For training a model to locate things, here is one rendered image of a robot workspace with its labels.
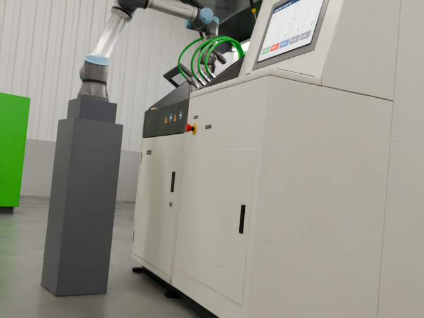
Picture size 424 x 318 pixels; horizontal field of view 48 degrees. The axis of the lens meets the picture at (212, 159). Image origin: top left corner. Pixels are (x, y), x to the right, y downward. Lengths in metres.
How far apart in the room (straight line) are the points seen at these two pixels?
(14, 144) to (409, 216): 4.42
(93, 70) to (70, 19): 7.11
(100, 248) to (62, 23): 7.41
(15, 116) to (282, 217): 4.31
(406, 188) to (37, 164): 7.57
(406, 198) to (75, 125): 1.44
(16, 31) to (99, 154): 7.01
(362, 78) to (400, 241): 0.66
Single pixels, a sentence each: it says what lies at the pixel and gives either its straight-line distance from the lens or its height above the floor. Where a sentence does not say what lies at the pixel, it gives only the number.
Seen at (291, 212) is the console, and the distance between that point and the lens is 1.68.
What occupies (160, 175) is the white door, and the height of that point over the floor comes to 0.57.
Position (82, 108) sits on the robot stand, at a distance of 2.26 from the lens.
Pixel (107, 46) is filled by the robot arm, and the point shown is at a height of 1.21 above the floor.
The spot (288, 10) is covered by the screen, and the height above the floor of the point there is 1.36.
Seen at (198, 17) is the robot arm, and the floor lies 1.42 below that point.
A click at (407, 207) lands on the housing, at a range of 2.05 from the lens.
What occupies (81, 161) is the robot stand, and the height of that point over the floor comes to 0.61.
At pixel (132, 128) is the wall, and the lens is 9.60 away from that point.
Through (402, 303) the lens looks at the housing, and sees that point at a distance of 2.10.
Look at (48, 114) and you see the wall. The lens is 9.04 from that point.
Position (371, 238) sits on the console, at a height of 0.41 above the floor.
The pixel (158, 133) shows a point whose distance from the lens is 2.62.
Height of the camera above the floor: 0.58
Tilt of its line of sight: 2 degrees up
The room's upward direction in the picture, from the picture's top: 5 degrees clockwise
